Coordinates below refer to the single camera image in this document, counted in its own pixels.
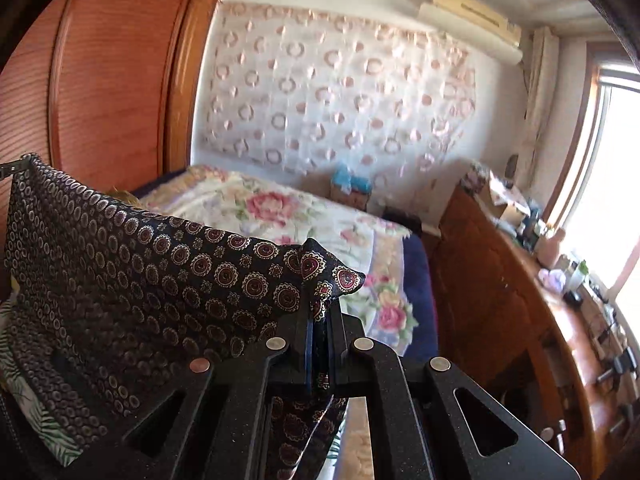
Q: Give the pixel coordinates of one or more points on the green-capped bottle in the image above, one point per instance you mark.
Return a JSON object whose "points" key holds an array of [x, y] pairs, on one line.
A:
{"points": [[576, 277]]}

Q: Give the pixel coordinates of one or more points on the pink bottle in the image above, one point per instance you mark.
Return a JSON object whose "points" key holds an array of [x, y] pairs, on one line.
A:
{"points": [[550, 250]]}

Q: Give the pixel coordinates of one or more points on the open cardboard box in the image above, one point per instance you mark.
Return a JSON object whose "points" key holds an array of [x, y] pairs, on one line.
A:
{"points": [[512, 205]]}

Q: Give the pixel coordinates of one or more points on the beige window curtain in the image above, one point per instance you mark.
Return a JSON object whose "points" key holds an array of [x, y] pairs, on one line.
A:
{"points": [[542, 85]]}

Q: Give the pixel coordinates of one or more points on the floral blanket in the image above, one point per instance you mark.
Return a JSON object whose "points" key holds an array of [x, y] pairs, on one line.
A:
{"points": [[280, 205]]}

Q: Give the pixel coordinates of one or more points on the wooden slatted wardrobe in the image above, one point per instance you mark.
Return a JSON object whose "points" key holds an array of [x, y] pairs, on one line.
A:
{"points": [[115, 85]]}

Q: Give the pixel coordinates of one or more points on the floral patterned box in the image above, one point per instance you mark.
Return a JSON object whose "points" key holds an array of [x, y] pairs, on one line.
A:
{"points": [[475, 177]]}

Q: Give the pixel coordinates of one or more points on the dark circle-patterned garment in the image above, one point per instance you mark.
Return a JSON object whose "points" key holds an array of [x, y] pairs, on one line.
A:
{"points": [[125, 270]]}

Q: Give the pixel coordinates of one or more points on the wood-framed window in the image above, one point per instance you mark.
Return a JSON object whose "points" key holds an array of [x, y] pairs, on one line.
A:
{"points": [[615, 160]]}

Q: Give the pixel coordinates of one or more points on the small cardboard box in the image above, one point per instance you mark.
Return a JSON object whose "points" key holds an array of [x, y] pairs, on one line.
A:
{"points": [[345, 200]]}

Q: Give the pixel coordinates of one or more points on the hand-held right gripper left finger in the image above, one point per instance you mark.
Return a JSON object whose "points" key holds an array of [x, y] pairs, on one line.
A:
{"points": [[306, 355]]}

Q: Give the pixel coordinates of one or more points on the white and purple cloth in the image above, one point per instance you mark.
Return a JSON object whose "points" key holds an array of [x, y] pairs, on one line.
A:
{"points": [[552, 280]]}

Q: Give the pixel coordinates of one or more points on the wall air conditioner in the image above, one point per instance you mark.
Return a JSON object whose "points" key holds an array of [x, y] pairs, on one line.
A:
{"points": [[465, 25]]}

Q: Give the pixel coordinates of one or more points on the small black box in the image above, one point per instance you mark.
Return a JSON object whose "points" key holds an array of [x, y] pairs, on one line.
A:
{"points": [[573, 298]]}

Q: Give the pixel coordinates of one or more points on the dark blue mattress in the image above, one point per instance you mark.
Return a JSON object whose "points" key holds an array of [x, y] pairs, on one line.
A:
{"points": [[420, 285]]}

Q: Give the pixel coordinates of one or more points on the wooden sideboard cabinet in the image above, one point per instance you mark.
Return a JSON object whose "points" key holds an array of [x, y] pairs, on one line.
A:
{"points": [[480, 270]]}

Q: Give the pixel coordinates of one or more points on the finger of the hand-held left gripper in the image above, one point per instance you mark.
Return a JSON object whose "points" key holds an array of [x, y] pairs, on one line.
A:
{"points": [[11, 169]]}

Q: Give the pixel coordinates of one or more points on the blue plastic bag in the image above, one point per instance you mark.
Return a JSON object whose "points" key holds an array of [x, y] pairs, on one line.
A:
{"points": [[352, 177]]}

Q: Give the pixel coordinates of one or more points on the sheer circle-patterned curtain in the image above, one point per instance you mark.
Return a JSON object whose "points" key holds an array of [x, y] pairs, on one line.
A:
{"points": [[325, 100]]}

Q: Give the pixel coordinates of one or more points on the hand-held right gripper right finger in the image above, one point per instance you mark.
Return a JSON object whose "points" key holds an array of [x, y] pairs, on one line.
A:
{"points": [[332, 355]]}

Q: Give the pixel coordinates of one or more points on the dark oval wall ornament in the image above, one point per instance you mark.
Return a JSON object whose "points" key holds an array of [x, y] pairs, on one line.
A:
{"points": [[513, 167]]}

